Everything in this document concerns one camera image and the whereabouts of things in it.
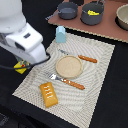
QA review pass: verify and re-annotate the yellow cheese wedge toy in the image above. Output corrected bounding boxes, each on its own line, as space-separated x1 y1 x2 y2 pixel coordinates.
87 10 99 16

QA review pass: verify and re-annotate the orange bread loaf toy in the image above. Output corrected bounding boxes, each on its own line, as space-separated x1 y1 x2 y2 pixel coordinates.
40 82 58 107

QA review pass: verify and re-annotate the round wooden plate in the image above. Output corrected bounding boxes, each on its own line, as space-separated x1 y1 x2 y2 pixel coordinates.
56 55 83 78

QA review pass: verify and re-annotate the pink toy stove top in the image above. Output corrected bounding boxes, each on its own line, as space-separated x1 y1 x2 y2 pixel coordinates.
48 0 128 43

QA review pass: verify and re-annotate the toy knife wooden handle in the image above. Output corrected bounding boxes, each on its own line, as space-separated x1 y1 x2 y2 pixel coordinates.
58 49 98 63

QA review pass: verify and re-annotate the dark grey pot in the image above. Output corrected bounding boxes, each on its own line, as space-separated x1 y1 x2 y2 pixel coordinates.
81 0 105 25

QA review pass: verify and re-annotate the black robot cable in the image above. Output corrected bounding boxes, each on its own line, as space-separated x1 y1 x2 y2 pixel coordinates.
0 53 52 72

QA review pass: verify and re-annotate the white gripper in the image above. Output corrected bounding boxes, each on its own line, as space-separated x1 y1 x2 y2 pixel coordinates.
0 23 46 64

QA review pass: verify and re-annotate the grey saucepan with handle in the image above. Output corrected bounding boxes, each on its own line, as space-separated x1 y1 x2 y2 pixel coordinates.
46 2 78 20

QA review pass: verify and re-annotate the yellow butter box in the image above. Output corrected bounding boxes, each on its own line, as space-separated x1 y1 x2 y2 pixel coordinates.
14 61 29 74

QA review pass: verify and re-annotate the beige woven placemat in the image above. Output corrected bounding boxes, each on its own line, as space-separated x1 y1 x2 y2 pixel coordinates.
13 33 114 128

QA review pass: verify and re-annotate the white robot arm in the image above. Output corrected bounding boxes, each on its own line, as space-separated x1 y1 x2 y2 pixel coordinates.
0 0 47 65

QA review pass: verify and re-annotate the beige bowl on stove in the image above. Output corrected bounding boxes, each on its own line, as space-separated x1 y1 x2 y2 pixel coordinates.
116 4 128 30

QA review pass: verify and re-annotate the white milk carton toy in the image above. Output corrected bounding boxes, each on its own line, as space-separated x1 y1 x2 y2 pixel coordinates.
56 26 66 43

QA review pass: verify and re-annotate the toy fork wooden handle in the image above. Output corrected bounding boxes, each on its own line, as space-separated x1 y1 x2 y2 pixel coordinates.
45 72 85 90

